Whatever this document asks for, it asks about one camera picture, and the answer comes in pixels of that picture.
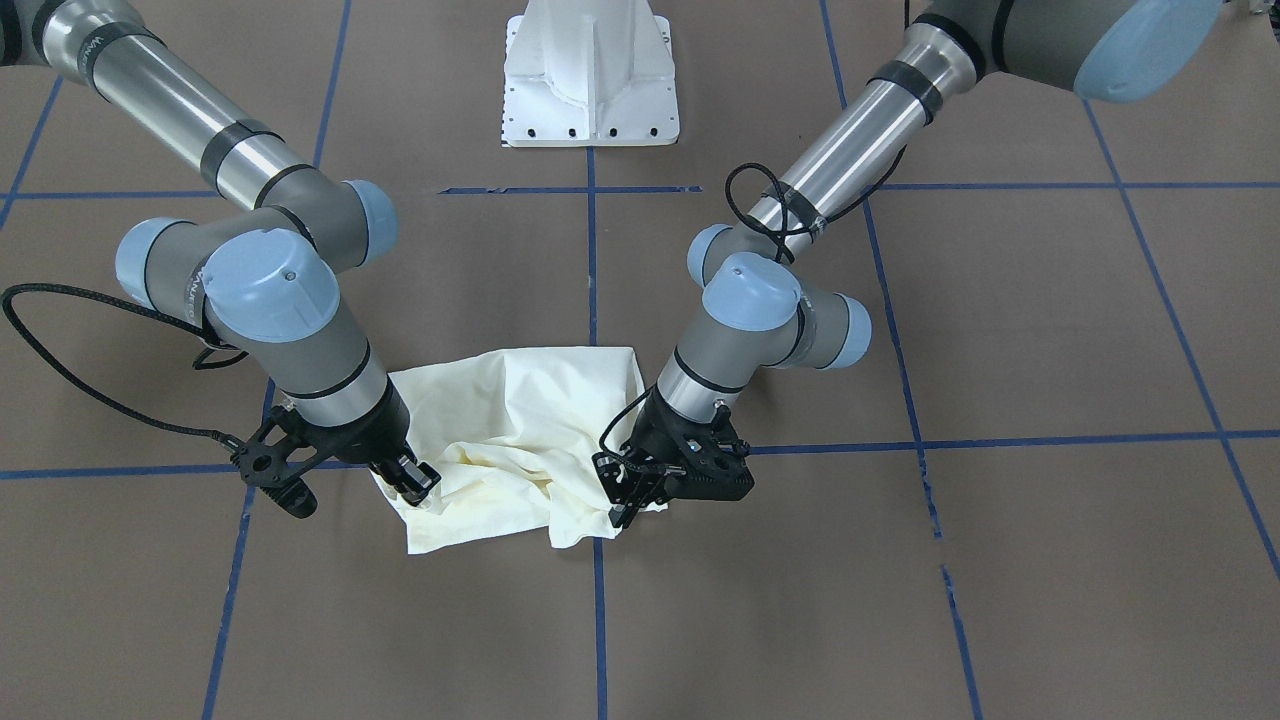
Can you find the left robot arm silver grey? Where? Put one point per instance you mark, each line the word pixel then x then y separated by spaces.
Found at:
pixel 755 312

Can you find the cream long-sleeve cat shirt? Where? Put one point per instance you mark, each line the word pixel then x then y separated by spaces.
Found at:
pixel 512 433

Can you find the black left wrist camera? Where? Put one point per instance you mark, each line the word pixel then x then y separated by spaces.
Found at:
pixel 712 460

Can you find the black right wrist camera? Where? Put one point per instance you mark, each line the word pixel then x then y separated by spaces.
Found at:
pixel 264 461

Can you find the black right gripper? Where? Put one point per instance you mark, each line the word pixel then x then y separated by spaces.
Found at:
pixel 375 432

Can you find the white camera mast base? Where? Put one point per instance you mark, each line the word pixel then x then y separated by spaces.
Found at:
pixel 589 73

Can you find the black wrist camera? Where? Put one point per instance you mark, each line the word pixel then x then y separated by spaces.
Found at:
pixel 712 460
pixel 264 461

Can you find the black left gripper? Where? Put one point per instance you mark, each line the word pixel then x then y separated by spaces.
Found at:
pixel 648 434

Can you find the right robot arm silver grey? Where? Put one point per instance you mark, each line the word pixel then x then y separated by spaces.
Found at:
pixel 262 284

